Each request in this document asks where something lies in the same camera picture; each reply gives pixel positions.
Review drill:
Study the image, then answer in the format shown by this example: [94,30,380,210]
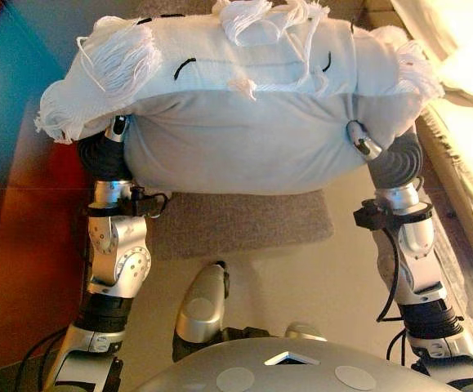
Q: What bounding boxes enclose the dark right robot hand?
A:
[346,119,424,191]

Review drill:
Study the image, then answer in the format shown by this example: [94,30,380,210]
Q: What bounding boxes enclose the dark left robot hand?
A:
[76,114,134,183]

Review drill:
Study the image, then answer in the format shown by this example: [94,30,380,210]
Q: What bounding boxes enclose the white tasselled cushion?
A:
[34,0,446,197]

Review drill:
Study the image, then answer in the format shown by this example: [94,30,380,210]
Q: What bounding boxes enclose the glossy dark cabinet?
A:
[0,0,98,392]

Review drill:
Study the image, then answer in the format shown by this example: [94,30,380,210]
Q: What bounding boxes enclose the grey fabric tub armchair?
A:
[137,0,368,263]

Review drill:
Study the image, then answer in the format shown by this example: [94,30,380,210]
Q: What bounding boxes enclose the silver left robot leg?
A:
[172,260,232,363]

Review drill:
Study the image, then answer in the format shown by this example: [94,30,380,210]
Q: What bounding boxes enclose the silver robot leg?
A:
[172,260,232,363]
[283,321,328,342]

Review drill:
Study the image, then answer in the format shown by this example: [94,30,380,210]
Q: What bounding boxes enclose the silver right robot leg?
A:
[283,321,328,342]

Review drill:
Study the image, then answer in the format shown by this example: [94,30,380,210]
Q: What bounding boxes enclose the silver robot torso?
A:
[132,336,462,392]

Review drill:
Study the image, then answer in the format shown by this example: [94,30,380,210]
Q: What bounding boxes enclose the tan upholstered bed frame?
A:
[358,0,473,323]

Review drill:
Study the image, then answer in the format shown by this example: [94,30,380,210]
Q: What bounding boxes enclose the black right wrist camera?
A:
[352,198,389,230]

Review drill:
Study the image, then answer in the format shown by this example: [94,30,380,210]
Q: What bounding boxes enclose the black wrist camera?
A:
[352,198,389,230]
[130,185,171,221]

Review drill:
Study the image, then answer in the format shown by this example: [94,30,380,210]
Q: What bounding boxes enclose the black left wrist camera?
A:
[130,185,171,221]

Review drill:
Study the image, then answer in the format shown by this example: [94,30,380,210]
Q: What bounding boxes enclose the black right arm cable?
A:
[376,228,405,324]

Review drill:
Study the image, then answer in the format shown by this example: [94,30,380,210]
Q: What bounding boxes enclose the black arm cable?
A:
[16,325,70,387]
[376,228,405,324]

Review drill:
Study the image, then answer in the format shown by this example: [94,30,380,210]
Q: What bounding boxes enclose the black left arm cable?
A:
[16,325,70,387]

